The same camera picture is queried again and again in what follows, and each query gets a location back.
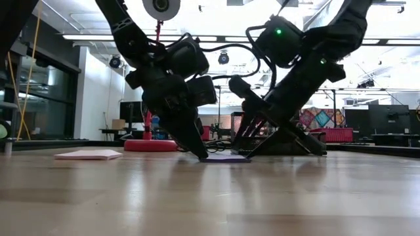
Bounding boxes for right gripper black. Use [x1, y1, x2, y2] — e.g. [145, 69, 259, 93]
[228, 62, 346, 159]

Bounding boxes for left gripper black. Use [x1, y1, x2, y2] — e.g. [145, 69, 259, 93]
[125, 65, 218, 161]

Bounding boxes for purple sticky note pad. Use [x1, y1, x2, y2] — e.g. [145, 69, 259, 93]
[199, 154, 252, 164]

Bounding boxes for black mesh desk organizer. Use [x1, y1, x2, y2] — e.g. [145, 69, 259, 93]
[230, 111, 327, 157]

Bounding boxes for blue storage bins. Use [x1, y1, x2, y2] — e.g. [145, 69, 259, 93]
[151, 116, 165, 140]

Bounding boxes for red desk lamp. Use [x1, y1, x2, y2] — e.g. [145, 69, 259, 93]
[123, 0, 181, 153]

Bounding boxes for pink sticky note pad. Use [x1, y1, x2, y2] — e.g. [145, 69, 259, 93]
[54, 149, 124, 161]

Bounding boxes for large black computer monitor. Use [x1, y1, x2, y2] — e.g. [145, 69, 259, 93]
[367, 104, 410, 135]

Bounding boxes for dark background desk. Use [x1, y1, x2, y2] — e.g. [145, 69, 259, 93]
[371, 132, 420, 148]

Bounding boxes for small green round object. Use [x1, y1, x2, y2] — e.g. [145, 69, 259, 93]
[0, 121, 11, 140]

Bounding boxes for black lamp power cable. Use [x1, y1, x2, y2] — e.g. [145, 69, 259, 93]
[205, 139, 234, 154]

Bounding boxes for colourful patterned wall hanging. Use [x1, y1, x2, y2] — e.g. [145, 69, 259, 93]
[299, 106, 346, 130]

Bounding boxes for yellow cable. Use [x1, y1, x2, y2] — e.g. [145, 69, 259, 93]
[6, 0, 43, 142]

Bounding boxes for small grey post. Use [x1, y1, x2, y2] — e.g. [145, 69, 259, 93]
[3, 138, 14, 157]

